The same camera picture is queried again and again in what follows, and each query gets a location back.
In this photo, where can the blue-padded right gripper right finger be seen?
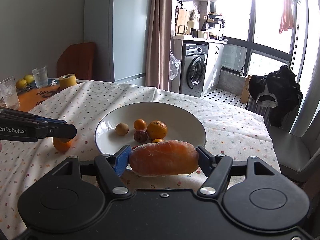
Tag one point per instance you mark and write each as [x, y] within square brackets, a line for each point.
[217, 169]

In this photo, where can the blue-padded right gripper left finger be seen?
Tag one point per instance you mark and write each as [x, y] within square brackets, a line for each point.
[109, 169]

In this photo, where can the large orange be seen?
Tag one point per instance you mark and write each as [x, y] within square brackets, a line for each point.
[156, 129]
[62, 145]

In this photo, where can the white kitchen cabinet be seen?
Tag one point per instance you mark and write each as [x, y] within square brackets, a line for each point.
[213, 65]

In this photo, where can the clear drinking glass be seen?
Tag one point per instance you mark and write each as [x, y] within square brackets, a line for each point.
[40, 77]
[9, 93]

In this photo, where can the orange cat placemat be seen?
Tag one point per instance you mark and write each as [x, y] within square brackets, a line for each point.
[33, 97]

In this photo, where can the floral white tablecloth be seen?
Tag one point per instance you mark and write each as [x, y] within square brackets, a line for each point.
[230, 130]

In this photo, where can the yellow lemon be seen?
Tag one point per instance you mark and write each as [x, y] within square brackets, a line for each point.
[28, 78]
[21, 84]

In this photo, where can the small orange back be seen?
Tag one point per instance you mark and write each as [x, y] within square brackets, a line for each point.
[140, 124]

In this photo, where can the small orange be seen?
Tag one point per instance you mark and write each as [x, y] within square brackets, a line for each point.
[140, 124]
[157, 140]

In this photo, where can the small orange front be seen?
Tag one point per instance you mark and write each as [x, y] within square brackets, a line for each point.
[157, 140]

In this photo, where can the white oval bowl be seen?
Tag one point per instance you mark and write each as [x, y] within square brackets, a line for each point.
[181, 125]

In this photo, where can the large orange in bowl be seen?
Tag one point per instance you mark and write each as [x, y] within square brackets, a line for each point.
[156, 129]

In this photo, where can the yellow tape roll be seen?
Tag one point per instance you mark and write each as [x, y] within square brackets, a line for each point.
[66, 81]

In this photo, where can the cardboard box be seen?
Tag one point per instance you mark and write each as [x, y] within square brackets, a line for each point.
[245, 92]

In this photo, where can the grey padded chair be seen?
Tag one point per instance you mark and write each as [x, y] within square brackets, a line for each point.
[298, 157]

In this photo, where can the orange wooden chair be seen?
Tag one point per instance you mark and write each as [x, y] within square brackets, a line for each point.
[77, 59]

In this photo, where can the black jacket on chair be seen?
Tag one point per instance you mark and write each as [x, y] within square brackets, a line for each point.
[278, 91]

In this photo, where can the plastic bag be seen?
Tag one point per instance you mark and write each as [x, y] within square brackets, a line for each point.
[174, 65]

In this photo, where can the silver washing machine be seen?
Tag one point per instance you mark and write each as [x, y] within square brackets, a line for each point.
[193, 69]

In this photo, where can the brown curtain left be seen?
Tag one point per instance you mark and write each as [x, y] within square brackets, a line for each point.
[158, 48]

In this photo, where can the black dish rack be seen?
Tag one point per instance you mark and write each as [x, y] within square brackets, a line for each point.
[215, 25]

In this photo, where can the white refrigerator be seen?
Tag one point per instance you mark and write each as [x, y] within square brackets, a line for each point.
[119, 29]

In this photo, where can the pink hanging towel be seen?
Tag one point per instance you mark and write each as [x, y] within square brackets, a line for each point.
[287, 17]

